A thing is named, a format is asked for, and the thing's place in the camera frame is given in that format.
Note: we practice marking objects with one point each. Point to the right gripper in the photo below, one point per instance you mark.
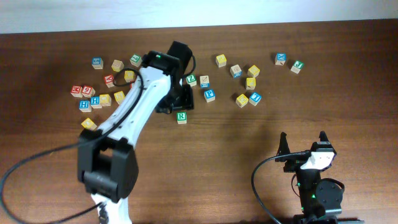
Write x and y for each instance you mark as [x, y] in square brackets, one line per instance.
[291, 165]

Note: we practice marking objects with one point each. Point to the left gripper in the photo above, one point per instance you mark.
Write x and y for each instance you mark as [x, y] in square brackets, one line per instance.
[188, 104]

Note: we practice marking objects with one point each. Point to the green R letter block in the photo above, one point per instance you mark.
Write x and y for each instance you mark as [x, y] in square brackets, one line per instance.
[181, 117]

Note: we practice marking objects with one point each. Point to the yellow S letter block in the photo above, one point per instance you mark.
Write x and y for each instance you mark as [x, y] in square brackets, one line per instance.
[119, 97]

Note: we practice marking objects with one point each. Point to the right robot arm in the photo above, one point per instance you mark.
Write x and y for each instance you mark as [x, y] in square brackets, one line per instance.
[320, 199]

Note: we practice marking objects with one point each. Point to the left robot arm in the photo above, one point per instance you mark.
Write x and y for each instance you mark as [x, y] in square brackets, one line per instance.
[107, 164]

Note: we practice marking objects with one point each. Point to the green Z block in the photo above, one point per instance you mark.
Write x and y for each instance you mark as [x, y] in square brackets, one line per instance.
[191, 80]

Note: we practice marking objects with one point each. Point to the plain blue-sided block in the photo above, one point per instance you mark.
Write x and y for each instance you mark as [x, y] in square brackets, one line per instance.
[204, 81]

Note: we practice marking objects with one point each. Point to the blue P block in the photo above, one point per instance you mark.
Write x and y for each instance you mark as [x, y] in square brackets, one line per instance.
[209, 95]

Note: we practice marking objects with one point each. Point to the yellow block upper left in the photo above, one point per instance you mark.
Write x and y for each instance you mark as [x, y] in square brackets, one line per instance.
[129, 76]

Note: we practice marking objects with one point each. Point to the yellow block top middle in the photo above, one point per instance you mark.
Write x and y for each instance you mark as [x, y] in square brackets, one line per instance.
[221, 60]

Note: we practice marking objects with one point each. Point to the green L block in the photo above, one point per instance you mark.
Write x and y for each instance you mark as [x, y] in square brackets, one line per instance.
[136, 60]

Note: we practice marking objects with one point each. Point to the plain block blue side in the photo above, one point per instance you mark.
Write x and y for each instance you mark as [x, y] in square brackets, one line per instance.
[235, 71]

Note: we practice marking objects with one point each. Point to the yellow block lower right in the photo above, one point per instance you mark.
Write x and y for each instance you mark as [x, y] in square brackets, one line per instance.
[242, 100]

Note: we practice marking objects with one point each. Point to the blue 1 block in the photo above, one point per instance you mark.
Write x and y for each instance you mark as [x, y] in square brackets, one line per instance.
[255, 98]

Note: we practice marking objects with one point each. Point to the plain yellow-edged block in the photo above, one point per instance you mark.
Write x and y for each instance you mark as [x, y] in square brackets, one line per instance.
[117, 65]

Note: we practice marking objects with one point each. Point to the red Y block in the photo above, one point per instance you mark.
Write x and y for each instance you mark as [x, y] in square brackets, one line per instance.
[109, 81]

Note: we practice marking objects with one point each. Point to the yellow E block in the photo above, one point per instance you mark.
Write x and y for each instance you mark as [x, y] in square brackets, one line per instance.
[250, 83]

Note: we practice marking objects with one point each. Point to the yellow block beside H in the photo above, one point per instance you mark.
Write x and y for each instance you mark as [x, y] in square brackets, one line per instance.
[105, 100]

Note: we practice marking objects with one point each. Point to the green J block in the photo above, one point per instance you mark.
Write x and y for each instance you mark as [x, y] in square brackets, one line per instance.
[297, 66]

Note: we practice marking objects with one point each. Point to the blue H block right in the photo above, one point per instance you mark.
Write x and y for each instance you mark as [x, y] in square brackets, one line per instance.
[95, 102]

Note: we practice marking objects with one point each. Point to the blue h block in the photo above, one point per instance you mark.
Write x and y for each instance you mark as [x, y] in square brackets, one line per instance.
[95, 102]
[84, 106]

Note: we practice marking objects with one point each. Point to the blue X block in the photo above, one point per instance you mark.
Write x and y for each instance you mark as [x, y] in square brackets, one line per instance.
[280, 58]

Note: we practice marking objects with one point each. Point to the blue S block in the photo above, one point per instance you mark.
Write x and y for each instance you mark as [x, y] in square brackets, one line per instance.
[97, 63]

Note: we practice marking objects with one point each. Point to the red 6 block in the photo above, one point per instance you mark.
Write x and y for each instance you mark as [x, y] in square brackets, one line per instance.
[88, 91]

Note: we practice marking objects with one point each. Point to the yellow block lower left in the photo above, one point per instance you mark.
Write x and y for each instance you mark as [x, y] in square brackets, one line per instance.
[89, 124]

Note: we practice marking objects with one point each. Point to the blue H block left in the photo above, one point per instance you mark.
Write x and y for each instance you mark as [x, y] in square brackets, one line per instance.
[84, 106]

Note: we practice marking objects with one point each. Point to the red M block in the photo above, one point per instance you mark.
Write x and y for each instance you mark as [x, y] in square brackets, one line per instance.
[76, 91]

